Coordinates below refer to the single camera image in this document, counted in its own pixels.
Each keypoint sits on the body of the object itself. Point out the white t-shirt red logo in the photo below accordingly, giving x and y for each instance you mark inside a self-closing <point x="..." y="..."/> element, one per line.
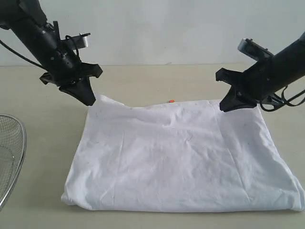
<point x="179" y="157"/>

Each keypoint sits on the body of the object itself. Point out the oval wire mesh basket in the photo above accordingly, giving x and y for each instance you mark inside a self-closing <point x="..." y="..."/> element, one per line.
<point x="13" y="143"/>

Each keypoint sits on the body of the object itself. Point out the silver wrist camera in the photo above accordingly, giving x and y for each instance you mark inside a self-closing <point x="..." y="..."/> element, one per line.
<point x="253" y="50"/>
<point x="76" y="42"/>

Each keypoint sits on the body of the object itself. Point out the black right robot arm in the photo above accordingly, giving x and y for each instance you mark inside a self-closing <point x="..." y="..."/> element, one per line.
<point x="294" y="57"/>

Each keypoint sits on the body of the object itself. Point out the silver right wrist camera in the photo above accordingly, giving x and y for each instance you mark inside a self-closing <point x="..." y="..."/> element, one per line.
<point x="253" y="50"/>

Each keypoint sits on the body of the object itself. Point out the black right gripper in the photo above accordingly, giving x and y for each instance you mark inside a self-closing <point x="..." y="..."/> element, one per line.
<point x="253" y="85"/>

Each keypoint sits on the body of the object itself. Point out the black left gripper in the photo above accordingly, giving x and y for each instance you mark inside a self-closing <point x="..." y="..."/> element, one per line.
<point x="65" y="69"/>

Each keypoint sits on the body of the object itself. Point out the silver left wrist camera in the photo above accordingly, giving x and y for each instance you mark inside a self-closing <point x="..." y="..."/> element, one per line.
<point x="76" y="42"/>

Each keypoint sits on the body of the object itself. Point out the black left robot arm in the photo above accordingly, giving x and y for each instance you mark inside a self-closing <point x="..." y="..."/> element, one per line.
<point x="29" y="23"/>

